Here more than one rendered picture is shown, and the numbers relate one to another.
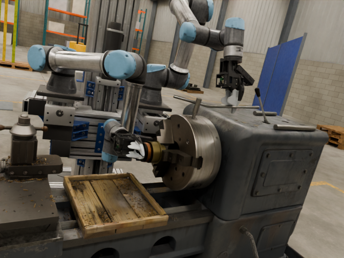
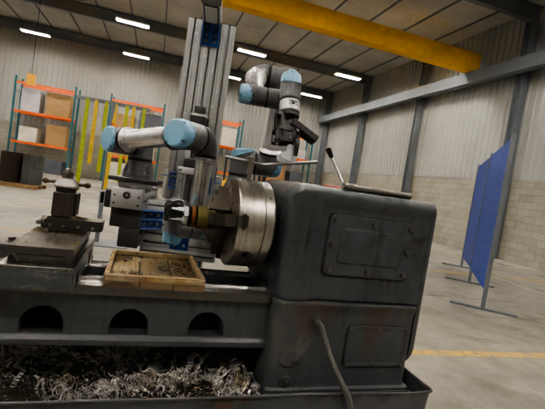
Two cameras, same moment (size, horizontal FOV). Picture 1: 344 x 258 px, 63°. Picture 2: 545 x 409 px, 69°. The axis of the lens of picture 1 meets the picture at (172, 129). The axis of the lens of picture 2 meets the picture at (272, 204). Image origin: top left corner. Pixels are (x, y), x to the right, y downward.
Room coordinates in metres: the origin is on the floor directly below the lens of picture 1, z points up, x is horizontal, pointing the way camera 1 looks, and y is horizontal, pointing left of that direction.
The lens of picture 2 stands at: (-0.25, -0.54, 1.24)
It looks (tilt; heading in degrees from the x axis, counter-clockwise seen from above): 3 degrees down; 15
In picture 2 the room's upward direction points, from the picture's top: 9 degrees clockwise
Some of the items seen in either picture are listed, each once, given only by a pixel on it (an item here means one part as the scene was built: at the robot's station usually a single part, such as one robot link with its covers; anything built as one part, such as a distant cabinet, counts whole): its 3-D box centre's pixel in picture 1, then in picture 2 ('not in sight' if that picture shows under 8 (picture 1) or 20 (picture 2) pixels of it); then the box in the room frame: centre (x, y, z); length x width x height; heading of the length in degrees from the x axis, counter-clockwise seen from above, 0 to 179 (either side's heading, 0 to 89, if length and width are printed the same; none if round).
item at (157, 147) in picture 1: (152, 152); (201, 217); (1.04, 0.06, 1.08); 0.09 x 0.09 x 0.09; 33
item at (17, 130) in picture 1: (23, 128); (66, 182); (0.86, 0.48, 1.13); 0.08 x 0.08 x 0.03
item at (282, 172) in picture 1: (245, 153); (336, 237); (1.36, -0.39, 1.06); 0.59 x 0.48 x 0.39; 123
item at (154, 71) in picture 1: (155, 74); (243, 161); (1.67, 0.16, 1.33); 0.13 x 0.12 x 0.14; 110
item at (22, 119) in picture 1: (24, 119); (68, 173); (0.86, 0.48, 1.17); 0.04 x 0.04 x 0.03
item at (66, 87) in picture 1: (62, 81); (139, 168); (1.47, 0.62, 1.21); 0.15 x 0.15 x 0.10
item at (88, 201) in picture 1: (112, 199); (154, 269); (0.97, 0.17, 0.89); 0.36 x 0.30 x 0.04; 33
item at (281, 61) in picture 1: (269, 87); (480, 218); (7.58, -2.29, 1.18); 4.12 x 0.80 x 2.35; 173
